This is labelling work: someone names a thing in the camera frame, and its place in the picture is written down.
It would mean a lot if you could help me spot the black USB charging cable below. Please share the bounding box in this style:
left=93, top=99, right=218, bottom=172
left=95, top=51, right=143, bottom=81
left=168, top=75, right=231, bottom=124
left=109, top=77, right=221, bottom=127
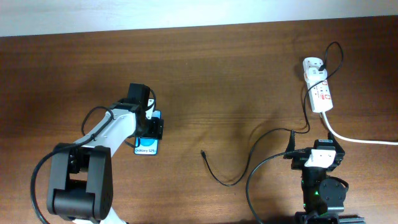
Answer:
left=200, top=41, right=345, bottom=187

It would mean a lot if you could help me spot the blue Galaxy S25+ smartphone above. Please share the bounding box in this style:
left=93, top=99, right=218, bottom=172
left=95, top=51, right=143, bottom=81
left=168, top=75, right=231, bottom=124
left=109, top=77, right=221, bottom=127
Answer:
left=134, top=106, right=162, bottom=156

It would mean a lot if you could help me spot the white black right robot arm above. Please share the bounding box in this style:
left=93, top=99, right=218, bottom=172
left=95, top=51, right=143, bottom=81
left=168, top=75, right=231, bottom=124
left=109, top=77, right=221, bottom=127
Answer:
left=284, top=138, right=365, bottom=224

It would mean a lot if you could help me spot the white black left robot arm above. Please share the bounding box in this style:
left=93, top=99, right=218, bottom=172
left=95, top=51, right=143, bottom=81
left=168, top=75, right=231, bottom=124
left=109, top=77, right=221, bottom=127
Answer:
left=47, top=83, right=164, bottom=223

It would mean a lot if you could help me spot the white USB charger plug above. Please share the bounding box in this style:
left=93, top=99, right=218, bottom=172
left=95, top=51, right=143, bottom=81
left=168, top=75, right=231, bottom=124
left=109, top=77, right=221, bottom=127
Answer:
left=304, top=67, right=328, bottom=82

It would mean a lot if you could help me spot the white power strip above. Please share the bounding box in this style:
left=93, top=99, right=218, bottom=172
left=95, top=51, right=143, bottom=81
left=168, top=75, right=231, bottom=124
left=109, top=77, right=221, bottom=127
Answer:
left=303, top=57, right=333, bottom=113

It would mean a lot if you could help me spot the white power strip cord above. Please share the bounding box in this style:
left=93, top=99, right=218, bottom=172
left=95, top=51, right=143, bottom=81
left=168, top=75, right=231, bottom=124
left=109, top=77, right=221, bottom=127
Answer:
left=320, top=111, right=398, bottom=146

